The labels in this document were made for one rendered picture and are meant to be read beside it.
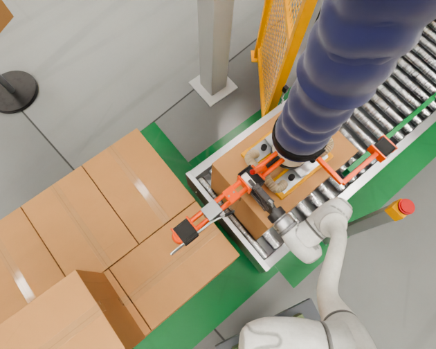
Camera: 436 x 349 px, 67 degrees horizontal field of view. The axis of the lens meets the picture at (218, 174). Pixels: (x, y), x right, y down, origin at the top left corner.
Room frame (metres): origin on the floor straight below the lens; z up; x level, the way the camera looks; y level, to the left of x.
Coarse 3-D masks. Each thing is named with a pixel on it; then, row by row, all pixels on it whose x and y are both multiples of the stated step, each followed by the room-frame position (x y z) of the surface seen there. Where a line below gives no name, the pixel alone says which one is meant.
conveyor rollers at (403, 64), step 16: (432, 32) 1.85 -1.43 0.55; (416, 48) 1.70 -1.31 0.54; (432, 48) 1.71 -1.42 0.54; (400, 64) 1.56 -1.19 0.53; (416, 64) 1.57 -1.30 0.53; (432, 64) 1.59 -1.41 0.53; (400, 80) 1.44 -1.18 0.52; (416, 80) 1.45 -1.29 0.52; (432, 80) 1.46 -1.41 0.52; (384, 96) 1.30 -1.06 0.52; (368, 112) 1.16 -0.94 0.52; (384, 112) 1.18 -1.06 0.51; (352, 128) 1.03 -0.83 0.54; (368, 128) 1.04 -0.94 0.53; (384, 128) 1.06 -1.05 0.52; (352, 144) 0.91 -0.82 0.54; (368, 144) 0.93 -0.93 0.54; (352, 160) 0.80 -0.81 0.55; (208, 192) 0.52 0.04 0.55; (320, 192) 0.59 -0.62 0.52; (304, 208) 0.47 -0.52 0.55; (240, 224) 0.34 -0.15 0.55; (256, 240) 0.26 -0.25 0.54; (272, 240) 0.27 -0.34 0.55
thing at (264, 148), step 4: (264, 136) 0.70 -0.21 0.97; (260, 140) 0.68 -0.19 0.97; (264, 140) 0.68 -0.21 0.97; (256, 144) 0.66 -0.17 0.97; (260, 144) 0.66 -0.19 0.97; (264, 144) 0.65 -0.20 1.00; (268, 144) 0.66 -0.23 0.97; (248, 148) 0.63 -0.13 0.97; (252, 148) 0.63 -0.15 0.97; (256, 148) 0.63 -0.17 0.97; (260, 148) 0.64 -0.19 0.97; (264, 148) 0.63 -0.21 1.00; (268, 148) 0.64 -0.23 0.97; (244, 152) 0.61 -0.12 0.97; (260, 152) 0.62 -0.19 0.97; (264, 152) 0.62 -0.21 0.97; (268, 152) 0.62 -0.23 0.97; (244, 156) 0.59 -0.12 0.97; (260, 156) 0.59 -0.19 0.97; (264, 156) 0.60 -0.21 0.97; (256, 160) 0.57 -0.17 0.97; (260, 160) 0.58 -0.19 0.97
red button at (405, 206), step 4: (400, 200) 0.43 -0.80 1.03; (404, 200) 0.42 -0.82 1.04; (408, 200) 0.43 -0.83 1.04; (400, 204) 0.41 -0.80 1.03; (404, 204) 0.41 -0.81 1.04; (408, 204) 0.41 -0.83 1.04; (412, 204) 0.41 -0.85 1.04; (400, 208) 0.39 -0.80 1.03; (404, 208) 0.39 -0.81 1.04; (408, 208) 0.39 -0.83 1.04; (412, 208) 0.39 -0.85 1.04; (404, 212) 0.37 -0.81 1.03; (408, 212) 0.37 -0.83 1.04; (412, 212) 0.38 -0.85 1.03
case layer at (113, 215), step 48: (144, 144) 0.78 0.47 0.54; (48, 192) 0.43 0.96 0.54; (96, 192) 0.46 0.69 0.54; (144, 192) 0.48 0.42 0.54; (0, 240) 0.14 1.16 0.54; (48, 240) 0.16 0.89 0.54; (96, 240) 0.18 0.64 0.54; (144, 240) 0.21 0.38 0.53; (0, 288) -0.11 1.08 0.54; (48, 288) -0.08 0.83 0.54; (144, 288) -0.04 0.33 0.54; (192, 288) -0.02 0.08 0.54
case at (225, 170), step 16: (272, 128) 0.76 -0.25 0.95; (240, 144) 0.66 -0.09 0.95; (336, 144) 0.71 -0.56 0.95; (224, 160) 0.57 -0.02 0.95; (240, 160) 0.58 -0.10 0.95; (336, 160) 0.62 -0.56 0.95; (224, 176) 0.49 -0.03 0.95; (272, 176) 0.51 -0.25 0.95; (320, 176) 0.53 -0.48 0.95; (272, 192) 0.43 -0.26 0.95; (304, 192) 0.45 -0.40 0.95; (240, 208) 0.38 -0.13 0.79; (256, 208) 0.35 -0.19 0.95; (288, 208) 0.36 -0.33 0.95; (256, 224) 0.30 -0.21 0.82; (272, 224) 0.28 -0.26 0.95
